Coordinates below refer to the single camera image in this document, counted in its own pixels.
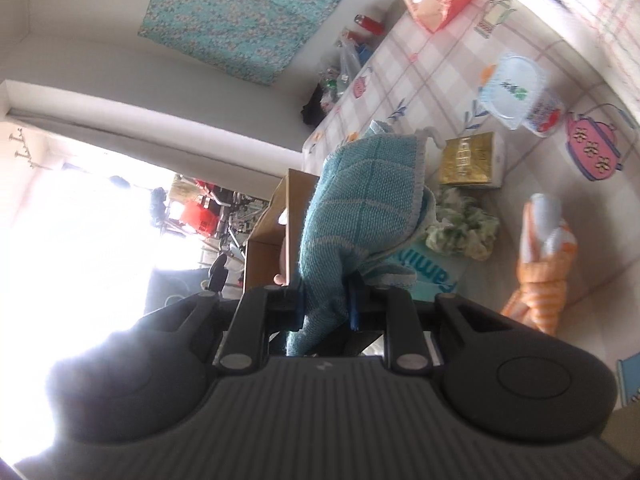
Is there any gold tissue pack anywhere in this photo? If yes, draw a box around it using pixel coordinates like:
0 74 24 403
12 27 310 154
439 131 507 189

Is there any clear plastic bag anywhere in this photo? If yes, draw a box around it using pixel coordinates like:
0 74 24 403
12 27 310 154
337 35 373 81

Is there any red thermos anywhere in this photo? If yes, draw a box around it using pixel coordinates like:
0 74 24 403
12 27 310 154
354 12 383 36

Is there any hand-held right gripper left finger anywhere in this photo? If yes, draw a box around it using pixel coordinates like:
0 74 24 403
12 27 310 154
165 279 306 374

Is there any teal floral cloth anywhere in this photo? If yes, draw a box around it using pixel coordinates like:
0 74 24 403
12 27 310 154
137 0 381 86

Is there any red container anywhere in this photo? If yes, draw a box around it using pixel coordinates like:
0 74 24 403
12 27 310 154
177 200 221 236

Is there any cardboard box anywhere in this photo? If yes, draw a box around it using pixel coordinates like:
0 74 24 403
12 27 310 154
242 169 321 296

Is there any black cloth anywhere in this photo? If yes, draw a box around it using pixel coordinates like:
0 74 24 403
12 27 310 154
301 82 331 126

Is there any white and blue box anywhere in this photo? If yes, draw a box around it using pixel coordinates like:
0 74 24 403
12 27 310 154
616 357 640 403

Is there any wall hook rack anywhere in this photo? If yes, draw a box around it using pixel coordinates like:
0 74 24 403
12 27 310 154
9 130 38 168

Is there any orange striped cloth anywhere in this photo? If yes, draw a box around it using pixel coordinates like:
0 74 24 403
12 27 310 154
501 192 581 336

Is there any light blue plastic bag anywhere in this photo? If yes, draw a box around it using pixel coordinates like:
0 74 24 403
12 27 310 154
387 245 463 306

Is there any green and white crumpled cloth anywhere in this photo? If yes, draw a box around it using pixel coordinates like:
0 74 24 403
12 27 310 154
424 187 501 262

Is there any teal knitted towel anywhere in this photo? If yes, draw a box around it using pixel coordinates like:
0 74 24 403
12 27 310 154
285 120 437 358

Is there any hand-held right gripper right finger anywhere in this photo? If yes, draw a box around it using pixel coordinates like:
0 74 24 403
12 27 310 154
349 279 521 374

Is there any person's left hand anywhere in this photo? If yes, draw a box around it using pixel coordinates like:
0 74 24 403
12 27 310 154
273 232 302 288

